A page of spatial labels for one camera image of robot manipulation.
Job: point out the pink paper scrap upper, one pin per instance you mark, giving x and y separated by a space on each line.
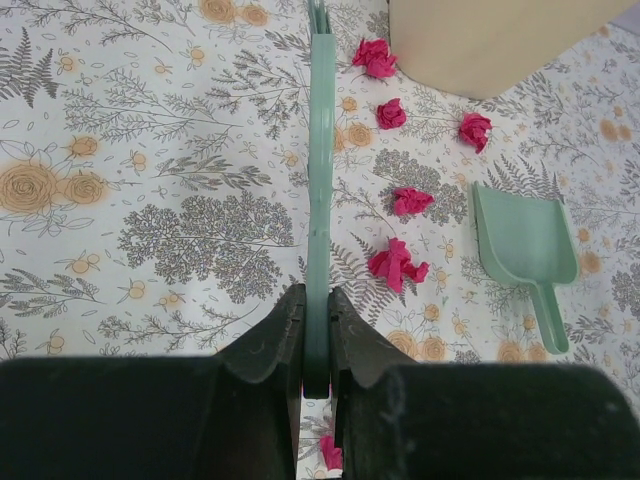
410 201

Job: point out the floral table cloth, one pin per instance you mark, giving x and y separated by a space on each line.
154 189

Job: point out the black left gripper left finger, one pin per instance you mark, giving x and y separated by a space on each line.
232 415

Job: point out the pink paper scrap large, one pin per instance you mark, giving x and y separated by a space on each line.
395 264

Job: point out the pink paper scrap middle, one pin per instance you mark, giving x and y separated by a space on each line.
391 115

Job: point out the pink paper scrap near edge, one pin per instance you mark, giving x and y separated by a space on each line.
332 454

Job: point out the green hand brush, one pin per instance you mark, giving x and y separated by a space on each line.
316 356

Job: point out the green dustpan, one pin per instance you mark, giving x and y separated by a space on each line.
526 242

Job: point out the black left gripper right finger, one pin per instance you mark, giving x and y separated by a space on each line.
396 418

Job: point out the pink paper scrap by bin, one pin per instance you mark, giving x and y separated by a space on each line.
376 59

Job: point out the pink paper scrap right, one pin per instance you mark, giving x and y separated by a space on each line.
473 131

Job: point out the beige waste bin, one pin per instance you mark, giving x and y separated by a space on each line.
479 49

